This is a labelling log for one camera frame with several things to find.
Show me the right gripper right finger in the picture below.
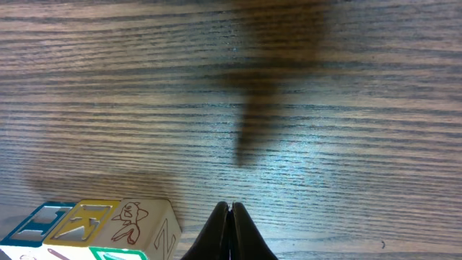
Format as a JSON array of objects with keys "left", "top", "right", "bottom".
[{"left": 230, "top": 202, "right": 278, "bottom": 260}]

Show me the white leaf block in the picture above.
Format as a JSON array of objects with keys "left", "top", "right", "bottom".
[{"left": 38, "top": 199, "right": 121, "bottom": 260}]

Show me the white block dark drawing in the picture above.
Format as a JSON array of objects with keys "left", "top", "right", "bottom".
[{"left": 1, "top": 201, "right": 76, "bottom": 260}]

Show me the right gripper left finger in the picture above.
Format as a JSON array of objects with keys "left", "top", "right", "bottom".
[{"left": 181, "top": 201, "right": 230, "bottom": 260}]

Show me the green block letter V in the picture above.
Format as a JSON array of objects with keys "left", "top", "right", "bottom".
[{"left": 90, "top": 199, "right": 182, "bottom": 260}]

